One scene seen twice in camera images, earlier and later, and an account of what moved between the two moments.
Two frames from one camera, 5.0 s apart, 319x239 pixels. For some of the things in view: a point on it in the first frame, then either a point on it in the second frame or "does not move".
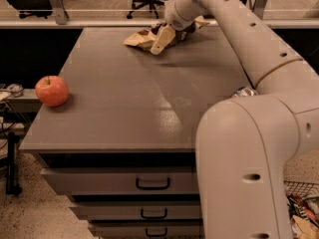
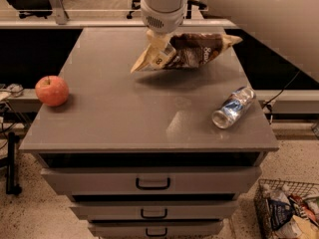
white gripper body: x=174 y=15 -> x=164 y=20
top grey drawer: x=160 y=180 does not move
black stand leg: x=12 y=188 does not move
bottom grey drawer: x=148 y=229 does not move
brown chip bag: x=145 y=38 -> x=191 y=49
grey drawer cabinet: x=122 y=148 does not move
